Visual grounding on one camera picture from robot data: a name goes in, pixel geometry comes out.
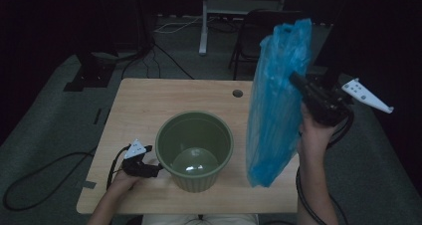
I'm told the black folding chair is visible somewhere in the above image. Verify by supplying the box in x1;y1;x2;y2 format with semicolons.
228;8;305;82

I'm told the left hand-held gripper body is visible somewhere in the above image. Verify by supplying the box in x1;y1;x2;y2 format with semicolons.
120;138;158;179

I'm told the person's left hand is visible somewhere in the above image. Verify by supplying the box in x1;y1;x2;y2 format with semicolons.
108;168;144;195

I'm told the black looped cable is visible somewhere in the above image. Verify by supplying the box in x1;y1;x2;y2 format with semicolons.
2;147;98;213

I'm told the white cable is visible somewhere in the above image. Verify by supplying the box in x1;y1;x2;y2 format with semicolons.
153;15;204;34

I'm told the blue plastic bag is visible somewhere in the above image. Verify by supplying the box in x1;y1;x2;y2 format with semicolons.
245;18;314;188

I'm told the thin black cable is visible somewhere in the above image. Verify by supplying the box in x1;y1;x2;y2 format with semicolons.
120;43;197;81

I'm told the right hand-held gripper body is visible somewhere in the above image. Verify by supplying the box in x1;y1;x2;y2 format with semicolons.
303;78;395;127

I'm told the white metal stand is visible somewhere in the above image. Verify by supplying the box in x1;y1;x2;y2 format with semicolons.
198;0;290;56

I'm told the green plastic bin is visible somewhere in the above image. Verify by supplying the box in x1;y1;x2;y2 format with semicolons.
154;110;235;194

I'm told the black stand base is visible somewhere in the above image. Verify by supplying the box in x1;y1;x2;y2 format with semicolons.
63;50;117;93

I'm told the person's right hand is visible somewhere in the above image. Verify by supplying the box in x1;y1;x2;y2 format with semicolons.
296;103;337;160

